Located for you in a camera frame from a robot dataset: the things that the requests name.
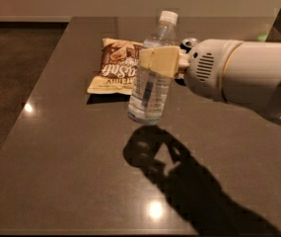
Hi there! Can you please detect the clear plastic water bottle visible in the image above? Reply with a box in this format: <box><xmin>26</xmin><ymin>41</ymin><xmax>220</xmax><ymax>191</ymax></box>
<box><xmin>128</xmin><ymin>11</ymin><xmax>179</xmax><ymax>125</ymax></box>

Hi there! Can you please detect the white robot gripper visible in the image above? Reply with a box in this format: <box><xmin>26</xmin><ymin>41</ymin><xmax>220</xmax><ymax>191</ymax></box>
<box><xmin>139</xmin><ymin>39</ymin><xmax>243</xmax><ymax>102</ymax></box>

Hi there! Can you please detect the brown and cream chip bag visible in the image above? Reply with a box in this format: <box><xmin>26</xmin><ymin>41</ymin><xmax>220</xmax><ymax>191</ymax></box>
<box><xmin>87</xmin><ymin>38</ymin><xmax>142</xmax><ymax>95</ymax></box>

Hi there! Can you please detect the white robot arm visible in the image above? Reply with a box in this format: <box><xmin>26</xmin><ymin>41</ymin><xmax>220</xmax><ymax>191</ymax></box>
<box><xmin>139</xmin><ymin>39</ymin><xmax>281</xmax><ymax>124</ymax></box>

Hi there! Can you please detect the dark blue soda can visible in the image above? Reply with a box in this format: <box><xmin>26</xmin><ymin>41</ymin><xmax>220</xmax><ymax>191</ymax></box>
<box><xmin>175</xmin><ymin>38</ymin><xmax>199</xmax><ymax>86</ymax></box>

